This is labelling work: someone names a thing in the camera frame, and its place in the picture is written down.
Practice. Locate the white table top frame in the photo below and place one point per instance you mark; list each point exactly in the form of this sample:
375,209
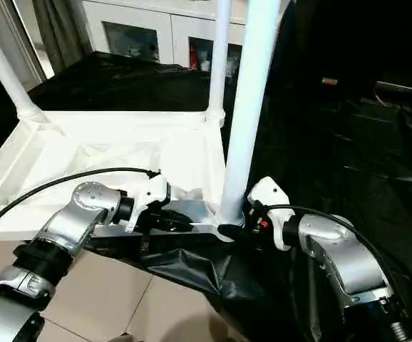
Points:
85,157

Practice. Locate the white plastic table leg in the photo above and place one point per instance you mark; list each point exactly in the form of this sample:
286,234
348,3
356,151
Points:
6,64
219,57
252,92

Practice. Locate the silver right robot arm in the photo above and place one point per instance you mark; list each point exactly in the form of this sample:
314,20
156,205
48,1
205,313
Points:
341,256

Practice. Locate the black work mat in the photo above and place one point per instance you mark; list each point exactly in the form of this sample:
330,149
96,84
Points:
348,171

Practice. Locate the small yellow label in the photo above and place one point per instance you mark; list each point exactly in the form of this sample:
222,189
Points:
329,81

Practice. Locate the white glass-door cabinet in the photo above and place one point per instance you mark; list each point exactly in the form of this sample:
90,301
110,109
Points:
156,18

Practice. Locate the grey curtain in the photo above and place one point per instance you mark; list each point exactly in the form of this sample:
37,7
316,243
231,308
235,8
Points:
60,28

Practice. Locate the black metal rail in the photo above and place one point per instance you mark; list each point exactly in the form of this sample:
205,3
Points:
405,88

